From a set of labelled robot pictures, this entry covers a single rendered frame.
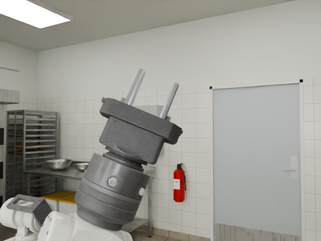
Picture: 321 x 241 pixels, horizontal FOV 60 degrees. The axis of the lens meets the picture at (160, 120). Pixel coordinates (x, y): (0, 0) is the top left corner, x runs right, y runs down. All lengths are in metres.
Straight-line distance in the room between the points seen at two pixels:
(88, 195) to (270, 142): 3.29
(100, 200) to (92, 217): 0.03
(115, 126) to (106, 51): 4.38
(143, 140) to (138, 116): 0.03
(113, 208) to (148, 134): 0.11
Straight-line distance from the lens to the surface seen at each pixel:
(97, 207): 0.37
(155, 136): 0.38
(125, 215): 0.38
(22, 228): 0.72
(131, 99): 0.40
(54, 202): 4.54
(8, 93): 3.99
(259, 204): 3.71
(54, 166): 4.52
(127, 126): 0.39
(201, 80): 3.81
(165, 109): 0.40
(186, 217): 4.02
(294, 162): 3.58
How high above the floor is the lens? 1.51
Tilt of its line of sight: 2 degrees up
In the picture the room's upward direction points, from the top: straight up
